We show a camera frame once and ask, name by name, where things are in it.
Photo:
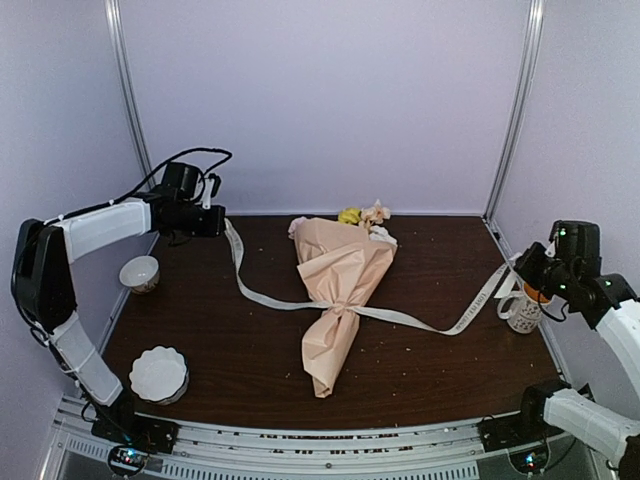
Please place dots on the white patterned mug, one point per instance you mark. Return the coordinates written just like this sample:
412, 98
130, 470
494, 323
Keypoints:
521, 309

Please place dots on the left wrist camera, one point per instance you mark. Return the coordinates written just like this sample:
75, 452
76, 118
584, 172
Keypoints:
212, 184

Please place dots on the yellow fake flower stem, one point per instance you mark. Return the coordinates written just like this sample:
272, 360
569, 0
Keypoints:
350, 216

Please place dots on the small white bowl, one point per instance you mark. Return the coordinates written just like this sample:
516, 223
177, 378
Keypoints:
140, 275

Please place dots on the peach fake flower stem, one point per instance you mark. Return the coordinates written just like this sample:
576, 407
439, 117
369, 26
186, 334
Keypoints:
374, 215

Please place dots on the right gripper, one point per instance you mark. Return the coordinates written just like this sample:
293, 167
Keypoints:
524, 264

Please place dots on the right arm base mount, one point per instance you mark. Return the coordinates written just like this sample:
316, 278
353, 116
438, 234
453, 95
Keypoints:
524, 434

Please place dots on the left aluminium frame post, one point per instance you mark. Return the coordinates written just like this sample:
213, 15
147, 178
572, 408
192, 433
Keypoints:
116, 32

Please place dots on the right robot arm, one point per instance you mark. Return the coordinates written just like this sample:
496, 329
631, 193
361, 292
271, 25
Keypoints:
571, 270

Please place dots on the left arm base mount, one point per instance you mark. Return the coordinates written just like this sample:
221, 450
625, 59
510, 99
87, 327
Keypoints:
135, 437

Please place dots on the aluminium corner frame post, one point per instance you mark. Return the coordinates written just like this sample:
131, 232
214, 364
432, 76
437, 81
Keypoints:
529, 59

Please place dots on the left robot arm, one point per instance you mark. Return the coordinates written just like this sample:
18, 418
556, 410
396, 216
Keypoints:
42, 281

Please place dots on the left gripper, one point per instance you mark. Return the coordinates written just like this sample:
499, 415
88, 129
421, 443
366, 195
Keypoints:
217, 225

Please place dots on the front aluminium rail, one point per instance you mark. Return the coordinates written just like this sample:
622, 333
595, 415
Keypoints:
452, 450

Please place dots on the white scalloped dish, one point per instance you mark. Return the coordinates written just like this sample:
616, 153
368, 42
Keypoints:
160, 376

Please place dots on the white ribbon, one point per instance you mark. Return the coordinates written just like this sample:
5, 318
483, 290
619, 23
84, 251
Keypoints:
497, 283

